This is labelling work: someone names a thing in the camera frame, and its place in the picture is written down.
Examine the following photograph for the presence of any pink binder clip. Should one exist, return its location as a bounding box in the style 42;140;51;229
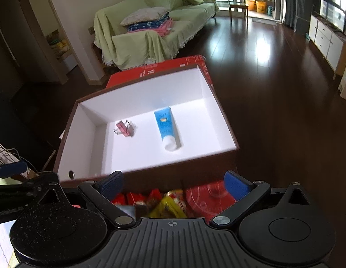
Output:
114;120;136;137

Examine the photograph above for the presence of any yellow snack bag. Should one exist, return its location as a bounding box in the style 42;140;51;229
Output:
148;189;188;218

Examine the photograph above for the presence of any blue cream tube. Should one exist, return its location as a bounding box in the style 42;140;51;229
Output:
154;107;181;152

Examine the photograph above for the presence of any red snack packet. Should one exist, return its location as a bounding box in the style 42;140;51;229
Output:
111;192;146;206
146;188;163;206

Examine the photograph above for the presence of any red cardboard mat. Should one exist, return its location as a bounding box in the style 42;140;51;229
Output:
106;55;236;222

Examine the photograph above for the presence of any brown white storage box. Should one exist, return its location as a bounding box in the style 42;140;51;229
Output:
54;64;239;190

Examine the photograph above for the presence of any white tv cabinet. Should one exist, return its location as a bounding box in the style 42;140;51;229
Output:
308;15;346;77

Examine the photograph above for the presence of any pink folded blanket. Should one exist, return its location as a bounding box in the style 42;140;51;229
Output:
132;18;174;37

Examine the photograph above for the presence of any blue folded blanket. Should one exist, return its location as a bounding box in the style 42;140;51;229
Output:
128;13;170;32

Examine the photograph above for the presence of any grey white pillow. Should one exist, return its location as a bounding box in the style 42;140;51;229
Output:
120;7;169;26

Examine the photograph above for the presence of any yellow bucket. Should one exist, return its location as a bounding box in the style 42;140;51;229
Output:
256;1;267;14

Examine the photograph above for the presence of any green covered sofa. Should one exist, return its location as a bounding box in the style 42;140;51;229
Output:
94;0;219;70

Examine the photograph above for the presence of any flat screen television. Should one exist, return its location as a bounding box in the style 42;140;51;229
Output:
319;0;346;31

